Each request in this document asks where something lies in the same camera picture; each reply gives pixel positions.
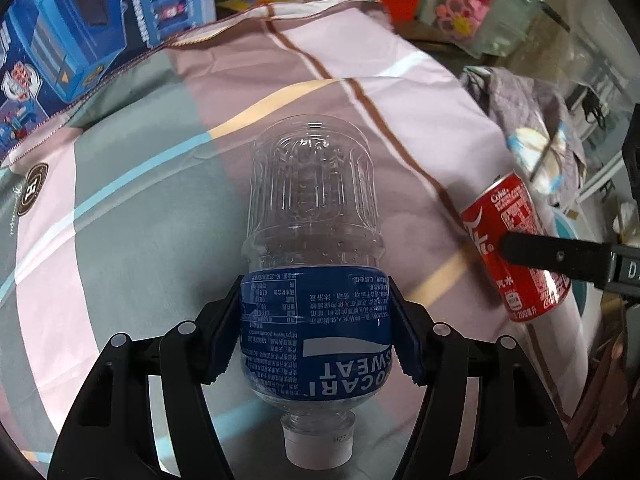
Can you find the grey striped shirt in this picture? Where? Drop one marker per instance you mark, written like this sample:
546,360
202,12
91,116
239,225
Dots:
525,110

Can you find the pink plaid blanket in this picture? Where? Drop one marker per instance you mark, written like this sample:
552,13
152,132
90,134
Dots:
150,185

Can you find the clear plastic sheet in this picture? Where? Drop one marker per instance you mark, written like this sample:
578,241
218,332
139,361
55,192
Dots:
595,25

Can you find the red soda can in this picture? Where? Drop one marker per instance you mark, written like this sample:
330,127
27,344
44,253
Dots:
510,230

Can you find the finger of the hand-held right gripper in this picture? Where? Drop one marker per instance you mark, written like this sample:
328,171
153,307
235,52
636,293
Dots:
550,257

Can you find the clear bag of toys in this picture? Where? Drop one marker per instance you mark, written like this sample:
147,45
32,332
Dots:
480,5

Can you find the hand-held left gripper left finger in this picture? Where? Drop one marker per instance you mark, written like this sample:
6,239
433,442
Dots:
225,332

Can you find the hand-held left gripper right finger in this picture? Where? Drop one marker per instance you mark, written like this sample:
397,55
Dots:
405,340

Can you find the clear bottle with blue label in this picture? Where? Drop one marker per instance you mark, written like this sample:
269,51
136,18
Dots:
315,260

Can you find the blue toy box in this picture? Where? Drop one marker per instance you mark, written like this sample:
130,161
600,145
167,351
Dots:
90,35

